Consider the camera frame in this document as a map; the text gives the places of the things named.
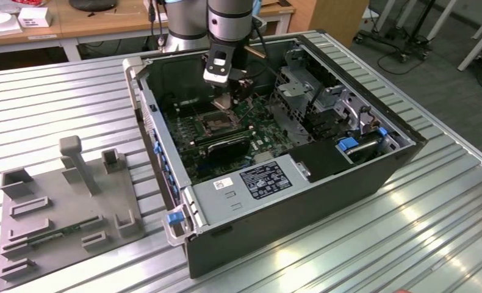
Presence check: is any white table frame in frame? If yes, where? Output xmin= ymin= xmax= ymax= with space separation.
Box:
xmin=454 ymin=0 xmax=482 ymax=73
xmin=368 ymin=0 xmax=458 ymax=42

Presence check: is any black open PC case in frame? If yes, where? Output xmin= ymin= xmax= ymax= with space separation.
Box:
xmin=121 ymin=29 xmax=428 ymax=280

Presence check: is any blue disk carrier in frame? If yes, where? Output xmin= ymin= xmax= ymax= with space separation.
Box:
xmin=332 ymin=136 xmax=379 ymax=164

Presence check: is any silver metal bracket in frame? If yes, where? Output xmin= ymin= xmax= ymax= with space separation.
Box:
xmin=316 ymin=85 xmax=383 ymax=137

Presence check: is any grey power supply unit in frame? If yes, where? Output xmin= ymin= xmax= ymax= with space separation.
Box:
xmin=183 ymin=152 xmax=313 ymax=237

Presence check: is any black plastic shroud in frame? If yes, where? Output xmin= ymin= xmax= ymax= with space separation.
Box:
xmin=288 ymin=140 xmax=356 ymax=184

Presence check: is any black graphics card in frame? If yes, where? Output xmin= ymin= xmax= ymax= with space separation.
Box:
xmin=197 ymin=136 xmax=260 ymax=167

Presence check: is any silver CPU plate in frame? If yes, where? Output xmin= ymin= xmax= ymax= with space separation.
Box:
xmin=212 ymin=93 xmax=235 ymax=110

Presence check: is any green motherboard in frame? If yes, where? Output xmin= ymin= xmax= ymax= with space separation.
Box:
xmin=161 ymin=91 xmax=307 ymax=181

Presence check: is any grey metal drive cage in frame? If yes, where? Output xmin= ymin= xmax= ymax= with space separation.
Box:
xmin=269 ymin=47 xmax=321 ymax=137

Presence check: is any blue case latch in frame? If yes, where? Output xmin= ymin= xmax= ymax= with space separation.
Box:
xmin=164 ymin=211 xmax=184 ymax=227

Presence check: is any black round object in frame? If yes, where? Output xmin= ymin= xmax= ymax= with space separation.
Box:
xmin=68 ymin=0 xmax=119 ymax=11

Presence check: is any black wheeled stand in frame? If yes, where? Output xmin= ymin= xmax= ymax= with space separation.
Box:
xmin=351 ymin=0 xmax=436 ymax=64

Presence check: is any CPU socket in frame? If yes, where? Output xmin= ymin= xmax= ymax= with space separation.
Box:
xmin=195 ymin=107 xmax=245 ymax=137

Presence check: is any white cardboard box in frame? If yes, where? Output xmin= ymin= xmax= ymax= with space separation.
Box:
xmin=16 ymin=7 xmax=54 ymax=29

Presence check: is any wooden cabinet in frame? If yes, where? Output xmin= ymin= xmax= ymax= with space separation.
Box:
xmin=307 ymin=0 xmax=371 ymax=49

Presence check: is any green RAM stick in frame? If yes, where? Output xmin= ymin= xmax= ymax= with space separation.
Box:
xmin=25 ymin=222 xmax=82 ymax=245
xmin=191 ymin=129 xmax=251 ymax=145
xmin=193 ymin=134 xmax=249 ymax=149

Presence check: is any grey parts rack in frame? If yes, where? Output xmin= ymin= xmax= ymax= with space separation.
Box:
xmin=0 ymin=136 xmax=145 ymax=291

